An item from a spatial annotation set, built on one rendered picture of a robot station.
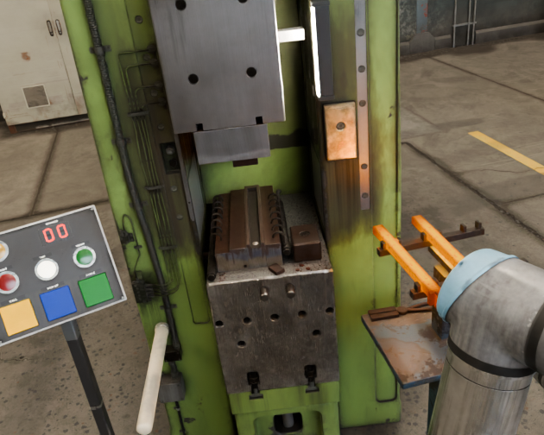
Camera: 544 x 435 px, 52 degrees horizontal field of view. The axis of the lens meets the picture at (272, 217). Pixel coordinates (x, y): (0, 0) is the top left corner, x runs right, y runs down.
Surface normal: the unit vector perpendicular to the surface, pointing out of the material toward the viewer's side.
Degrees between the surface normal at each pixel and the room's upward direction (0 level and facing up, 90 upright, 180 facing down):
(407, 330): 0
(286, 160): 90
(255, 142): 90
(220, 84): 90
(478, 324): 78
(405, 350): 0
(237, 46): 90
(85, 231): 60
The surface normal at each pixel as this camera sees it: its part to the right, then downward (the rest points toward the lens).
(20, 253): 0.36, -0.11
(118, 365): -0.11, -0.88
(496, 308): -0.75, -0.11
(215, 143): 0.06, 0.47
